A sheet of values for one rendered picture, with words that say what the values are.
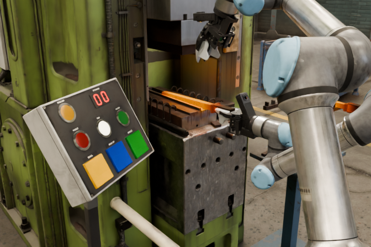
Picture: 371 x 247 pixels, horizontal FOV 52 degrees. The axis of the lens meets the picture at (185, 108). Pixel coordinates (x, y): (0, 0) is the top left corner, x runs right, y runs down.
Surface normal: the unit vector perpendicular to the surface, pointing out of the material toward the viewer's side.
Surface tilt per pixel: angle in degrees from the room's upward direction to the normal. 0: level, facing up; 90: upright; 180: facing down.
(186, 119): 90
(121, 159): 60
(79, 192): 90
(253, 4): 114
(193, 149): 90
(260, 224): 0
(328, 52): 52
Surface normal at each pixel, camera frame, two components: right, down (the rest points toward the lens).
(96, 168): 0.79, -0.36
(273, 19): -0.77, 0.20
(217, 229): 0.65, 0.24
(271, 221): 0.00, -0.95
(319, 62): 0.21, -0.22
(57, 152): -0.42, 0.29
